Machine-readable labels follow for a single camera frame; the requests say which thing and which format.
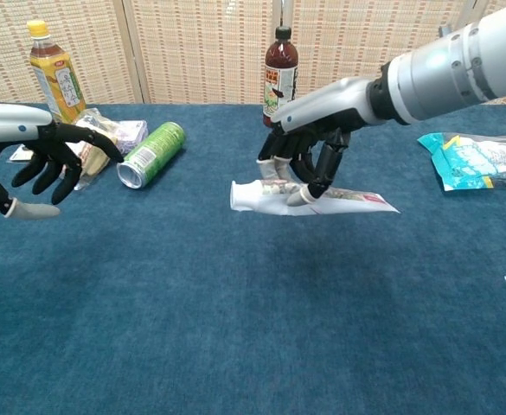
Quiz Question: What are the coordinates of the clear-wrapped sandwich biscuit pack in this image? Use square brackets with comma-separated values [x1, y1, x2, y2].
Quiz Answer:
[61, 107, 119, 192]

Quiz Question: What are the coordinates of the black-capped dark tea bottle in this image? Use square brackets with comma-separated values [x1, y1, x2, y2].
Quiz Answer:
[262, 25, 299, 129]

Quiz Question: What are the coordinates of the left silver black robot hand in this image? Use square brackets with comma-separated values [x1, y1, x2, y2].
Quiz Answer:
[0, 102, 125, 220]

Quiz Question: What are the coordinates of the purple white snack packet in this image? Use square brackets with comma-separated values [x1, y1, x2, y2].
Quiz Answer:
[105, 119, 149, 156]

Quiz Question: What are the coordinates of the black knife on white card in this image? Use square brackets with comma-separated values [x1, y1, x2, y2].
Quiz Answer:
[7, 144, 36, 164]

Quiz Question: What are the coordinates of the bamboo folding screen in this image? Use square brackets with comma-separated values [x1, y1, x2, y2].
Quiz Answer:
[0, 0, 506, 106]

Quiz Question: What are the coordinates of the green drink can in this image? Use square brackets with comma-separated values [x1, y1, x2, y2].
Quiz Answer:
[116, 121, 188, 190]

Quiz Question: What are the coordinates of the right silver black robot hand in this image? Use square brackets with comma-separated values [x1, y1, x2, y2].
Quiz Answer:
[256, 76, 388, 208]

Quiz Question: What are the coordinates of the teal snack bag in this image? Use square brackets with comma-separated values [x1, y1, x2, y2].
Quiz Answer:
[416, 131, 506, 192]

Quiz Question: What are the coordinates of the floral white toothpaste tube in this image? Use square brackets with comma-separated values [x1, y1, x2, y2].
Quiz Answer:
[229, 179, 401, 216]

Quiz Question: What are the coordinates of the yellow-capped green tea bottle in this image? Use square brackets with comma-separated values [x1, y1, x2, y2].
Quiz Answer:
[26, 19, 87, 126]

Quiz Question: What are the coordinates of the blue velvet tablecloth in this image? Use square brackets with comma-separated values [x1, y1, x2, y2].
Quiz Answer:
[0, 101, 506, 415]

